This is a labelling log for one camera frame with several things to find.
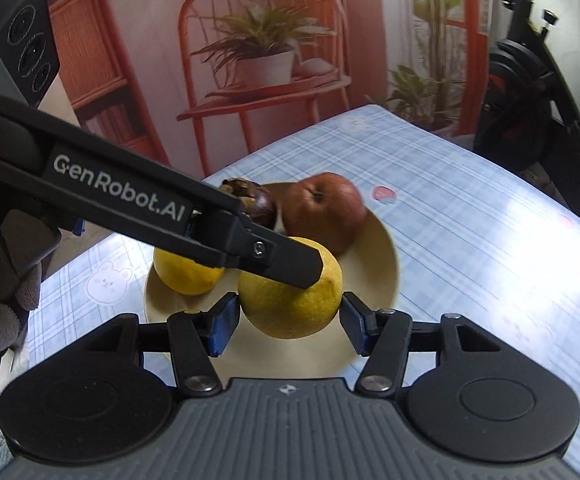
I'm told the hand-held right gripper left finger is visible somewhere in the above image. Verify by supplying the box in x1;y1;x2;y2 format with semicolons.
86;291;241;397

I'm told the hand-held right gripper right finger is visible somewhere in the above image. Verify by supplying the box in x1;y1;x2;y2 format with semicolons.
340;291;504;395

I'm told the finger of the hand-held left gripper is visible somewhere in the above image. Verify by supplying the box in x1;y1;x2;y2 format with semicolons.
189;208;324;290

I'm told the dark purple mangosteen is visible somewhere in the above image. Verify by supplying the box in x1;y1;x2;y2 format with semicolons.
220;177;278;232

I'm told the cream round plate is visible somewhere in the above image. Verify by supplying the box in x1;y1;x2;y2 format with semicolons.
143;182;401;376

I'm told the large yellow citrus fruit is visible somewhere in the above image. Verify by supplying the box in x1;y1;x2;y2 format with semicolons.
237;236;344;340

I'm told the small yellow lemon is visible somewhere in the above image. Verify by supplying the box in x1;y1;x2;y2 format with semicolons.
153;245;225;296

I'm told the red apple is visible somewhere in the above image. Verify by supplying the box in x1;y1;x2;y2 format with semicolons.
282;172;369;257

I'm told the blue plaid tablecloth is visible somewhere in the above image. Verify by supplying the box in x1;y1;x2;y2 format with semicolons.
27;104;580;461

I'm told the black exercise bike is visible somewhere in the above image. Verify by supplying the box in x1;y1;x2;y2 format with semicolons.
472;0;580;238

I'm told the printed room wall backdrop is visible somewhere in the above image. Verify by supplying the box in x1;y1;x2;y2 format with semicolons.
20;0;493;181

